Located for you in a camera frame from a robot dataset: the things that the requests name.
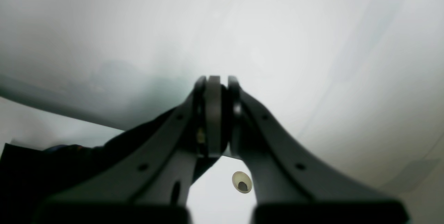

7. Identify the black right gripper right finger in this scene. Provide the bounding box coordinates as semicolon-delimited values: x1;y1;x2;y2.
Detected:
227;76;410;224

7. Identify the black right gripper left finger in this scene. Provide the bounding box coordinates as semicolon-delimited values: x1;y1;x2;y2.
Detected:
34;76;222;224

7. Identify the black t-shirt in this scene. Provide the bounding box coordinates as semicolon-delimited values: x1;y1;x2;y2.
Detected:
0;108;229;224

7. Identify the right table grommet hole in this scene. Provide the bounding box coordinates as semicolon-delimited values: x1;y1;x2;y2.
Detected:
232;171;253;193

